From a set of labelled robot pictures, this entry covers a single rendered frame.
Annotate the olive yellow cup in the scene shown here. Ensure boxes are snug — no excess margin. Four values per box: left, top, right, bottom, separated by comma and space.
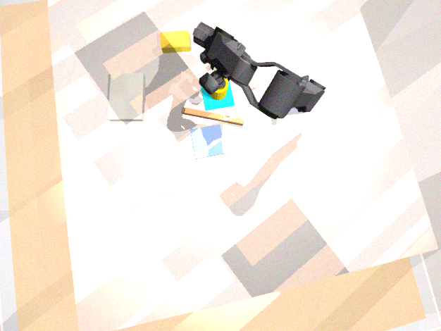
210, 78, 229, 100

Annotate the yellow rectangular block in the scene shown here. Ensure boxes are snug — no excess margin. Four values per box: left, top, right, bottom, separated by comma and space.
160, 30, 190, 53

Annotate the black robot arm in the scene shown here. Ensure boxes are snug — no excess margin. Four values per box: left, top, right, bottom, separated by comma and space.
192, 21, 327, 119

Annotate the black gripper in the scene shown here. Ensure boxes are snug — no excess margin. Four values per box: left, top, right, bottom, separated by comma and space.
199, 66, 231, 94

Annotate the tan rectangular bar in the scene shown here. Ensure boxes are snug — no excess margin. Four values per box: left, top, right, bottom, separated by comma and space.
181, 107, 244, 126

